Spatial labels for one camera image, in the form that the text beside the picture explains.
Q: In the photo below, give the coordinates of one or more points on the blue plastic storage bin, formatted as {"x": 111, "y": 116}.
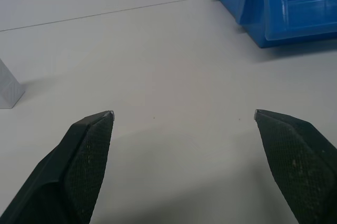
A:
{"x": 276, "y": 8}

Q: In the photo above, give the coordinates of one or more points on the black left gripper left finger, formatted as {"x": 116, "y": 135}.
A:
{"x": 76, "y": 166}

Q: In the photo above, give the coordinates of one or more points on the white 3D-printed block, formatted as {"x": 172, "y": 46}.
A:
{"x": 8, "y": 89}

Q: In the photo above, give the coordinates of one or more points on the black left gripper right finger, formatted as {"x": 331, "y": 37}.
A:
{"x": 297, "y": 166}

